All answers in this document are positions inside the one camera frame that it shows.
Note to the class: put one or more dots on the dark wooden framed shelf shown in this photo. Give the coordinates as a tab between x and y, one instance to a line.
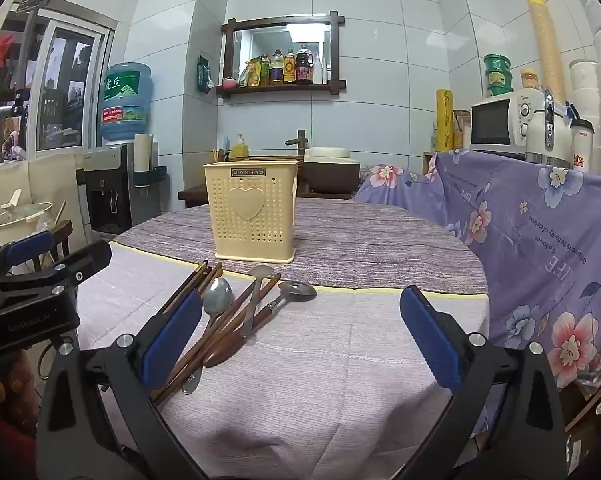
280	22

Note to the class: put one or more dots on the brown bin with white lid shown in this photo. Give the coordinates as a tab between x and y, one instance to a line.
330	170

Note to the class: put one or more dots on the brown wooden chopstick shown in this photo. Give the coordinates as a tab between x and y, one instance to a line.
215	280
250	301
230	321

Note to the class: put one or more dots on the striped purple tablecloth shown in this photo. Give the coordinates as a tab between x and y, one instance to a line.
340	340

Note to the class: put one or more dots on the dark wooden stool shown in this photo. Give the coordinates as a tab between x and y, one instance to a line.
60	240

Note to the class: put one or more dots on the purple label sauce bottle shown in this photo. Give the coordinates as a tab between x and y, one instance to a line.
276	69

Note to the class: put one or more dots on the yellow seasoning packet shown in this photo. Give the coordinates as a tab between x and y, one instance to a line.
253	75

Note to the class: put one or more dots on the blue water jug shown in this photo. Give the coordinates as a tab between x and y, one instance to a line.
126	102

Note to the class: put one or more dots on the jar with yellow lid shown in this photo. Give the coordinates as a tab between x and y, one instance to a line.
529	81

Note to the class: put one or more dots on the green wall pouch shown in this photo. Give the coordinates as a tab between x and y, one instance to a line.
204	76

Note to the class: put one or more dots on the grey water dispenser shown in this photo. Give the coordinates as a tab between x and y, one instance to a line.
110	185

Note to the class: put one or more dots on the wooden faucet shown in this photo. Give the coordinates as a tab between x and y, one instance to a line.
298	138

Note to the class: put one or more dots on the white plastic bottle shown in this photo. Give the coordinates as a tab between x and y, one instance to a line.
318	71

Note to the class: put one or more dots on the stack of green tins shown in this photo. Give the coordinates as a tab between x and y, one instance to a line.
497	75

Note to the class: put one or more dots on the yellow soap pump bottle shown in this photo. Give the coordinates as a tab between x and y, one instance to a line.
239	148

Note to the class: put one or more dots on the amber label sauce bottle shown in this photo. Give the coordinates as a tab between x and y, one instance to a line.
289	67

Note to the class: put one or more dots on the white framed window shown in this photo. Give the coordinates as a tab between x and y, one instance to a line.
68	90

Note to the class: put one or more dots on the purple floral cloth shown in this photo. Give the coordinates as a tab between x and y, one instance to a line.
520	240

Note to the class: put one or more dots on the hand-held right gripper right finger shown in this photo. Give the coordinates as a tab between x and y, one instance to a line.
430	340

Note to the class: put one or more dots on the all-metal oval spoon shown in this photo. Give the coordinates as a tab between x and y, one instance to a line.
218	296

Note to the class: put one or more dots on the white microwave oven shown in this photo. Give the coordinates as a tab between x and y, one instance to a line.
495	122

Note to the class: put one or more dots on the yellow printed roll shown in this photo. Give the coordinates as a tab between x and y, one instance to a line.
444	120

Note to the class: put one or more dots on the tall stack of paper cups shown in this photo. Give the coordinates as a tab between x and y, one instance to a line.
544	45

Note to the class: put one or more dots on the white paper roll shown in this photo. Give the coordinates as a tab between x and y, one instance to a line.
143	157

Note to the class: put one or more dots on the pink small bowl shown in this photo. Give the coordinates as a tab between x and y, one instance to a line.
229	82

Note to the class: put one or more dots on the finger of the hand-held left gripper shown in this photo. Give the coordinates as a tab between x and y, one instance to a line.
83	260
28	248

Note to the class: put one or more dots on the white tumbler with red label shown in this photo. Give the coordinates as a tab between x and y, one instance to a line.
582	147

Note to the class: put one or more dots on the cream plastic utensil holder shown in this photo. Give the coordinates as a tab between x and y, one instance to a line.
250	210

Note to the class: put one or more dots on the wicker basket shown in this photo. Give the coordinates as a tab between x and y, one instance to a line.
270	152

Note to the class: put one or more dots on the yellow oil bottle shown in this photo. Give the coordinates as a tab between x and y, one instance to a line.
264	71

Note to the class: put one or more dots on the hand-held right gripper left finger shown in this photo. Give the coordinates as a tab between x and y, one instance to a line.
173	340

